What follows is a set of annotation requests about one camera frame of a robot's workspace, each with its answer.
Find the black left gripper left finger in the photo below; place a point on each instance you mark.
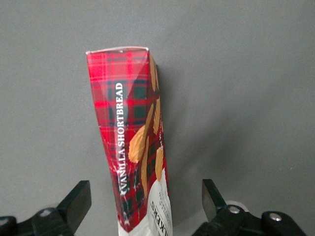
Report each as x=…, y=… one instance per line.
x=73, y=206

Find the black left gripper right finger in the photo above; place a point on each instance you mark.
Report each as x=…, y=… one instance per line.
x=221, y=221

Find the red tartan cookie box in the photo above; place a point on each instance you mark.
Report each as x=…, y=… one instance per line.
x=118, y=110

